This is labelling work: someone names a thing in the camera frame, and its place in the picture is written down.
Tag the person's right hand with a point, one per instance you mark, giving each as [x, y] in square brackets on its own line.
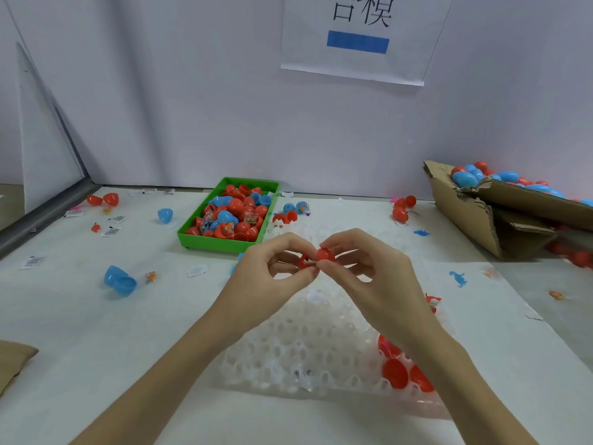
[389, 287]

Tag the person's left hand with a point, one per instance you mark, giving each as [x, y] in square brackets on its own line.
[255, 292]

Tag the pile of capsule halves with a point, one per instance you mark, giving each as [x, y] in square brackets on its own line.
[230, 210]

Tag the small capsule cluster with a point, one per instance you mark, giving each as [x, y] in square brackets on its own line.
[292, 211]

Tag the cardboard box of capsules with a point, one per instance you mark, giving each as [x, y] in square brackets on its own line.
[463, 208]

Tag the single blue egg half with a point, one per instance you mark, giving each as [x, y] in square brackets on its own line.
[165, 215]

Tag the blue egg shell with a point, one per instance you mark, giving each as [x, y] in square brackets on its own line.
[120, 280]

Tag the pile of finished eggs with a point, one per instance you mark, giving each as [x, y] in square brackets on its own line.
[510, 178]

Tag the person's left forearm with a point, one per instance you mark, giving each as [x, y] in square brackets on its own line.
[148, 394]

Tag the small blue toy piece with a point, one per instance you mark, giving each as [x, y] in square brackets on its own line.
[458, 278]

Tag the clear plastic egg tray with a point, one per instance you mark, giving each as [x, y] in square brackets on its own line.
[296, 352]

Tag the green plastic tray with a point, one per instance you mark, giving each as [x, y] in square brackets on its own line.
[183, 243]

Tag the small orange toy piece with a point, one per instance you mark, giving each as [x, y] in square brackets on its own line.
[150, 276]
[556, 294]

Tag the flat brown cardboard sheet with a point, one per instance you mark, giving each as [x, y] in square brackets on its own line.
[14, 361]

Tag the white paper sign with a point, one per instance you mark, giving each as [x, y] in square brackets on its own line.
[422, 37]

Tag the clear triangular panel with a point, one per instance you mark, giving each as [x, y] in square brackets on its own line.
[48, 143]

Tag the grey metal rail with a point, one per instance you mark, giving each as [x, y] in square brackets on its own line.
[42, 222]

